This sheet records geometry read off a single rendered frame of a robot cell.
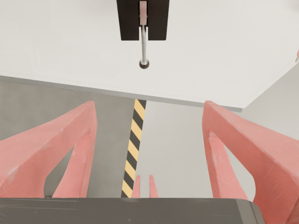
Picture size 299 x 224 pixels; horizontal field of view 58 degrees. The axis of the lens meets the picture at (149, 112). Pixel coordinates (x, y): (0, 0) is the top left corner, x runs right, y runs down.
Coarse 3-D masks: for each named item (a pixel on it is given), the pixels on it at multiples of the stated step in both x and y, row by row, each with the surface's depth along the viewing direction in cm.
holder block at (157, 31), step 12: (120, 0) 21; (132, 0) 21; (144, 0) 21; (156, 0) 21; (168, 0) 21; (120, 12) 22; (132, 12) 22; (156, 12) 22; (168, 12) 22; (120, 24) 23; (132, 24) 23; (156, 24) 23; (132, 36) 24; (156, 36) 24
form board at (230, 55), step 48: (0, 0) 31; (48, 0) 32; (96, 0) 32; (192, 0) 32; (240, 0) 32; (288, 0) 32; (0, 48) 39; (48, 48) 39; (96, 48) 39; (192, 48) 39; (240, 48) 39; (288, 48) 39; (192, 96) 51; (240, 96) 51
